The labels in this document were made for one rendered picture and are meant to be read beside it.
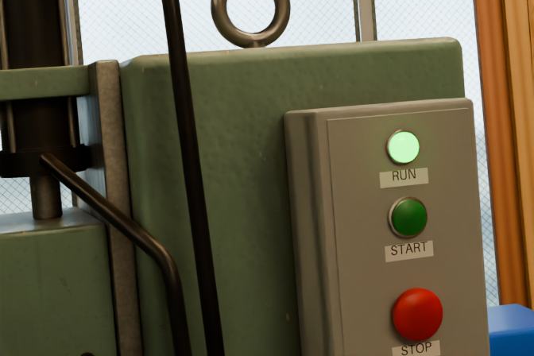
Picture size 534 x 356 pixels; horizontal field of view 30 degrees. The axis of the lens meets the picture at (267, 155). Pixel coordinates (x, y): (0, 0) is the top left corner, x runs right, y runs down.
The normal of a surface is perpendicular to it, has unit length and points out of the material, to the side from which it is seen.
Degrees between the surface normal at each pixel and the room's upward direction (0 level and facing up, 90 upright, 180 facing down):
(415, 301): 82
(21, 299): 90
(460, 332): 90
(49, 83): 90
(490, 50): 87
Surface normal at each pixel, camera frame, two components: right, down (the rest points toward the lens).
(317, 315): -0.95, 0.09
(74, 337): 0.30, 0.03
